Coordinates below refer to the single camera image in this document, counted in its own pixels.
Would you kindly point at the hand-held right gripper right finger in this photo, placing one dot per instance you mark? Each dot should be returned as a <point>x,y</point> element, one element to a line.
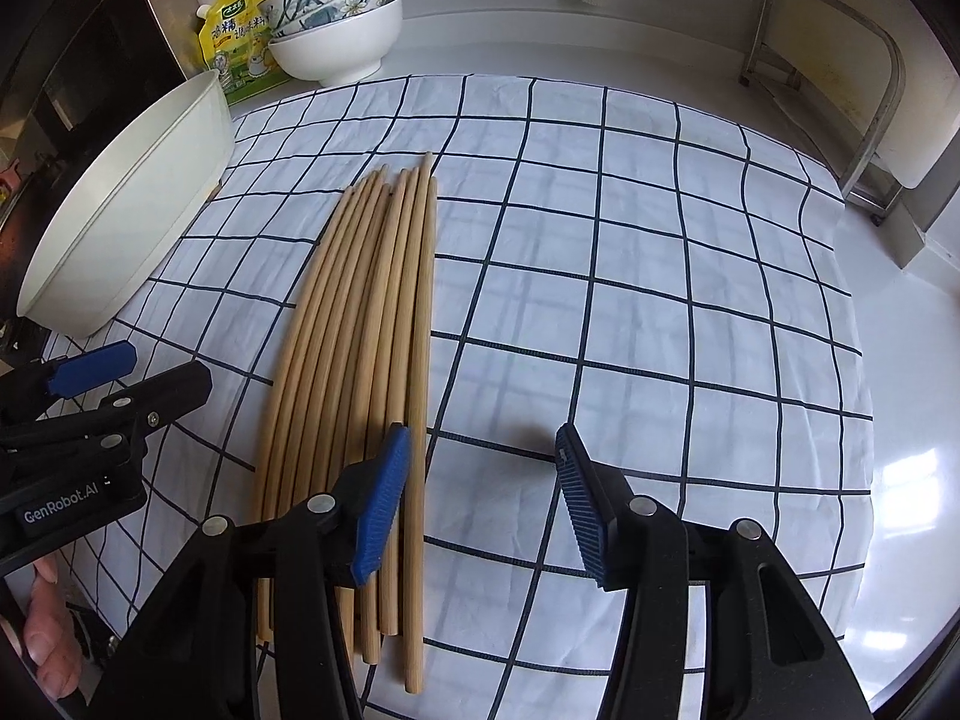
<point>581,517</point>

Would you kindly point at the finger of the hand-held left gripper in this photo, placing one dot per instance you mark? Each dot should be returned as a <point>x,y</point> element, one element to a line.
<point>90,369</point>
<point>172,390</point>

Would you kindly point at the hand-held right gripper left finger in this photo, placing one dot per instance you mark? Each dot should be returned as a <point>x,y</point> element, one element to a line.
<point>379,510</point>

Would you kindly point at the white plastic basin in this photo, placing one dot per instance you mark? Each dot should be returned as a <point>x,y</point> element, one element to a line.
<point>112,225</point>

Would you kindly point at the bundle of wooden chopsticks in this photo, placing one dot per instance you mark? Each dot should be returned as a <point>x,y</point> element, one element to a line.
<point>322,360</point>

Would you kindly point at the person's left hand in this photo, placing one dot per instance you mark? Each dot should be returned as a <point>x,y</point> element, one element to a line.
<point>45,637</point>

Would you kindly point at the white checkered cloth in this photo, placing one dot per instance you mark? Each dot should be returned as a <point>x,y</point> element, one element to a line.
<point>600,315</point>

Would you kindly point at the black range hood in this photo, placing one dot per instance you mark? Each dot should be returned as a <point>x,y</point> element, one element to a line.
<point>75,52</point>

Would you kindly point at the yellow seasoning packet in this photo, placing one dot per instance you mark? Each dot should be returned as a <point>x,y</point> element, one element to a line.
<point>240,37</point>

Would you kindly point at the large white bowl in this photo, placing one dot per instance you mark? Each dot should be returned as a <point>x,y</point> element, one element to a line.
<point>337,52</point>

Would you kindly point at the grey board stand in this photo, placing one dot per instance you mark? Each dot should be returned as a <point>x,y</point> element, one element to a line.
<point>911,240</point>

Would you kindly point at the cream cutting board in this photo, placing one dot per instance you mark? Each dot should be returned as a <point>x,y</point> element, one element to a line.
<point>930,90</point>

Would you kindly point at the metal cutting board rack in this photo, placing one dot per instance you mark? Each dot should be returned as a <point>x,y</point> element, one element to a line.
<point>891,52</point>

